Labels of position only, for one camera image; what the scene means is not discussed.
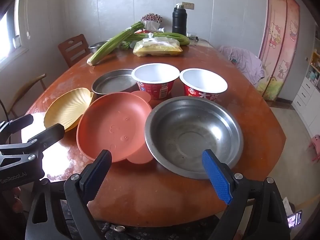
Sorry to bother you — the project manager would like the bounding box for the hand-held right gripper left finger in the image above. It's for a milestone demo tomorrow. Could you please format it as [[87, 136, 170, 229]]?
[[25, 149, 112, 240]]

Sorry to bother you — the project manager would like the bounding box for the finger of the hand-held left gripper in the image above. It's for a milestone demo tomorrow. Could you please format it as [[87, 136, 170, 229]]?
[[0, 123, 66, 169], [0, 114, 34, 144]]

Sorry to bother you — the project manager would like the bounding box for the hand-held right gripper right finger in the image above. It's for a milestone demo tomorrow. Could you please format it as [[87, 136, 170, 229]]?
[[202, 149, 292, 240]]

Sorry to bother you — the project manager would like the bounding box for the yellow shell-shaped plate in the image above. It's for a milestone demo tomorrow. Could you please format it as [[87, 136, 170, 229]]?
[[44, 87, 94, 132]]

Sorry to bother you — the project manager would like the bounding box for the large steel bowl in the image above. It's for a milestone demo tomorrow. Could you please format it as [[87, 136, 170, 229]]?
[[144, 96, 244, 180]]

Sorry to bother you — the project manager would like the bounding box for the orange bear-shaped plate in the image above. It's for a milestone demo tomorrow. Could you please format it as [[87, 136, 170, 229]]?
[[76, 91, 154, 164]]

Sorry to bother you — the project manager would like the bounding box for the shallow steel plate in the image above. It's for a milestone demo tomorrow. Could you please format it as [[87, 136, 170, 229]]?
[[91, 69, 140, 99]]

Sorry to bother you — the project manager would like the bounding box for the light wooden armchair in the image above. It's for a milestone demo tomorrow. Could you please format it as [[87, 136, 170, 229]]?
[[5, 74, 48, 115]]

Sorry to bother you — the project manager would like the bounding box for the white packet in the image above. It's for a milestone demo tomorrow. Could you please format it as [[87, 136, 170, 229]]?
[[282, 197, 293, 221]]

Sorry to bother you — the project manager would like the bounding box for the brown wooden chair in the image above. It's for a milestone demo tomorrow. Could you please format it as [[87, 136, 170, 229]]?
[[58, 34, 91, 68]]

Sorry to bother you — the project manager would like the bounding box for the phone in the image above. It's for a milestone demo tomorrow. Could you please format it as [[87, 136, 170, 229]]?
[[287, 210, 303, 228]]

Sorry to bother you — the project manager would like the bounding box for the window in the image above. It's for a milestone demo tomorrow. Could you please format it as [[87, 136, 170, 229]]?
[[0, 0, 27, 67]]

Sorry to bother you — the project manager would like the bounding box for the small steel bowl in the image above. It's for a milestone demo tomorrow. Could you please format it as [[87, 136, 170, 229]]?
[[88, 40, 110, 51]]

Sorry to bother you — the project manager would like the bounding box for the pink stool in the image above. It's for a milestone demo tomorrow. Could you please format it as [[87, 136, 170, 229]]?
[[309, 134, 320, 164]]

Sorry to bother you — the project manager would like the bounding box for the celery bunch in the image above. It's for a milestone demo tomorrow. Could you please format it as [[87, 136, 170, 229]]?
[[87, 21, 145, 67], [127, 31, 190, 47]]

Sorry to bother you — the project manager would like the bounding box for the white cabinet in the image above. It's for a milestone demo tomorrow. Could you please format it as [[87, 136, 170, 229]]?
[[292, 51, 320, 137]]

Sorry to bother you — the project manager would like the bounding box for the clear bag of yellow food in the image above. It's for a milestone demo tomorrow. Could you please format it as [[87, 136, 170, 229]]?
[[132, 37, 183, 57]]

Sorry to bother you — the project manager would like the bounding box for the pink cartoon cloth wardrobe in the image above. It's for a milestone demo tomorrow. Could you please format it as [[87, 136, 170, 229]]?
[[257, 0, 300, 100]]

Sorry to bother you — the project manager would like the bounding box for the flower bouquet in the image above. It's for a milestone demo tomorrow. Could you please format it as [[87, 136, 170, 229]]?
[[141, 13, 163, 30]]

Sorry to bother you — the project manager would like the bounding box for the black thermos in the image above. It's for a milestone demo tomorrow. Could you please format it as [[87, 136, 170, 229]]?
[[172, 3, 187, 36]]

